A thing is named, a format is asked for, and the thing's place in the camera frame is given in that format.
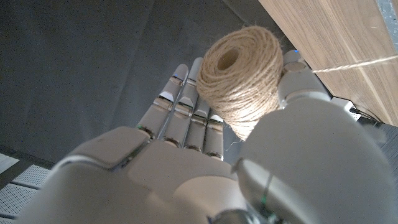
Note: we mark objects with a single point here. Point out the jute twine spool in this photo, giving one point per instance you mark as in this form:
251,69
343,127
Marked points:
239,81

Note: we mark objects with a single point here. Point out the white power strip box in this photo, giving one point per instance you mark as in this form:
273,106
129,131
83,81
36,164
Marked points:
342,102

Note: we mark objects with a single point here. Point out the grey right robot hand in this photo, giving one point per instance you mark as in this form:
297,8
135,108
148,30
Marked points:
155,174

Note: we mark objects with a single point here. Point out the black backdrop curtain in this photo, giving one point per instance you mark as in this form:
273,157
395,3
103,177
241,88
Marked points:
77,62

